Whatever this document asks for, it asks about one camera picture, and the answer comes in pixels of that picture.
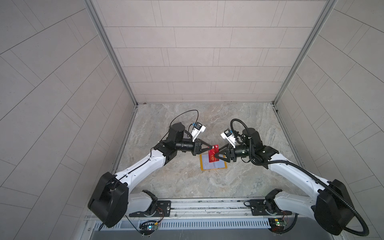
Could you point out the white vent grille strip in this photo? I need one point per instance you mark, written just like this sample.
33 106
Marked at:
197 224

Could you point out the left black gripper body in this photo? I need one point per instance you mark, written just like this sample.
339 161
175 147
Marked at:
193 151

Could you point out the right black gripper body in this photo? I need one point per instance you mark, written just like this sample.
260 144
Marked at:
232 154

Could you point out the aluminium mounting rail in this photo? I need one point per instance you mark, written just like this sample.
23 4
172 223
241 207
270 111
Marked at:
234 207

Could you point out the yellow leather card holder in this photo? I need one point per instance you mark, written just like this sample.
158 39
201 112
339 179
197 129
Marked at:
206 165

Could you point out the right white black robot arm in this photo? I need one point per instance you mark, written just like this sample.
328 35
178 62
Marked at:
328 203

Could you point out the green circuit board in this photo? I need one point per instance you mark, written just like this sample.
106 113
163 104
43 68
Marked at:
277 224
148 227

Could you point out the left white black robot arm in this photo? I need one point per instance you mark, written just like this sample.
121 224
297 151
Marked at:
112 198

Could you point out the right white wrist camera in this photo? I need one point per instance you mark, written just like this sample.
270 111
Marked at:
230 137

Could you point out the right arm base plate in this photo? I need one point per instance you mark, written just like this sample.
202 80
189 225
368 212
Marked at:
259 208

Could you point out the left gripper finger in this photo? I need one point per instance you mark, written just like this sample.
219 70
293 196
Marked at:
203 150
206 144

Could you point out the left green circuit board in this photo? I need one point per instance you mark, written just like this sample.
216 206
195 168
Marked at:
148 227

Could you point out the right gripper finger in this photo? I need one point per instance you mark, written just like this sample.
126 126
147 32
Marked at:
223 150
222 158

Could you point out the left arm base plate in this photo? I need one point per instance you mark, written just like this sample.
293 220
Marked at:
162 209

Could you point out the right green circuit board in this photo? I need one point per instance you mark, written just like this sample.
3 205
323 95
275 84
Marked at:
277 224

